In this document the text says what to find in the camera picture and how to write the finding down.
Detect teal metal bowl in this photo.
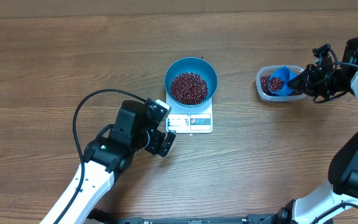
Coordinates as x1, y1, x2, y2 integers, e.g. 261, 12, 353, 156
164, 57, 218, 106

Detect clear plastic container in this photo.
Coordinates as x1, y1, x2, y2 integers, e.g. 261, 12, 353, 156
255, 65, 306, 102

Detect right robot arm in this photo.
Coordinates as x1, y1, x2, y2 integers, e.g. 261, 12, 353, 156
264, 37, 358, 223

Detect red adzuki beans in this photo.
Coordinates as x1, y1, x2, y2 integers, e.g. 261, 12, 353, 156
260, 74, 303, 96

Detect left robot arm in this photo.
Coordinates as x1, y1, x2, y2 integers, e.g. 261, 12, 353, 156
42, 99, 176, 223

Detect white digital kitchen scale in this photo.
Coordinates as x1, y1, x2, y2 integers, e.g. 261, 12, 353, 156
165, 95, 213, 134

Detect blue plastic measuring scoop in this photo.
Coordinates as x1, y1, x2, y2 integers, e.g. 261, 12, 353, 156
271, 66, 296, 96

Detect red beans in bowl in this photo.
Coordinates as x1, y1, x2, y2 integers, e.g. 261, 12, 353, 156
170, 72, 208, 105

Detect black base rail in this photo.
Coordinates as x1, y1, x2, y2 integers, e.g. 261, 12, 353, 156
85, 208, 273, 224

